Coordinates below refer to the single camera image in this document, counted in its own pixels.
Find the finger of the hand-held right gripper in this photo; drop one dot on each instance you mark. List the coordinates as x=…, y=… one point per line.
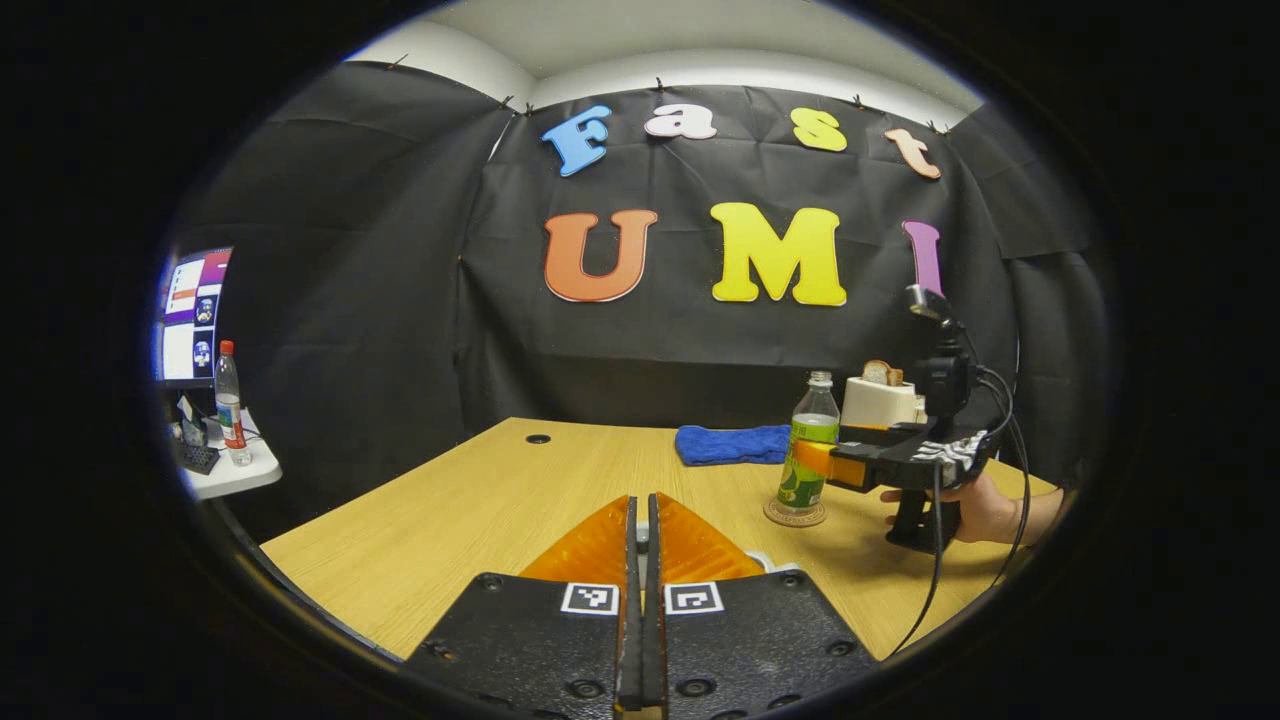
x=835, y=467
x=885, y=434

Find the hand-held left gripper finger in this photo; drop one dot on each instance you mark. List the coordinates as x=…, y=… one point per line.
x=630, y=620
x=654, y=620

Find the clear green label water bottle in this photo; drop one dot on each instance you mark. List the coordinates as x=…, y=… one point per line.
x=803, y=490

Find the round woven coaster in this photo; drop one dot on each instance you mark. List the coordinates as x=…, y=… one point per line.
x=790, y=518

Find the white teacup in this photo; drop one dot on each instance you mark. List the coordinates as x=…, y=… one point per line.
x=775, y=561

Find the red cap plastic bottle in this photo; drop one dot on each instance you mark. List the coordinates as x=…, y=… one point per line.
x=230, y=410

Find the white toaster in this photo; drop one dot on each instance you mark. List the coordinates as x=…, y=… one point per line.
x=880, y=402

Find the toast slice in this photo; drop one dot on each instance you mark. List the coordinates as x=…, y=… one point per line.
x=882, y=373

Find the blue towel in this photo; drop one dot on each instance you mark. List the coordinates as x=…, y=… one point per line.
x=730, y=445

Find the white side table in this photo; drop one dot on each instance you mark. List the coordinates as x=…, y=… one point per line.
x=245, y=472

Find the black keyboard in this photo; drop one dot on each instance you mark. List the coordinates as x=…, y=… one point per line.
x=198, y=457

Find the computer monitor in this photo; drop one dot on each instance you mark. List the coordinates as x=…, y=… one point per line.
x=195, y=315

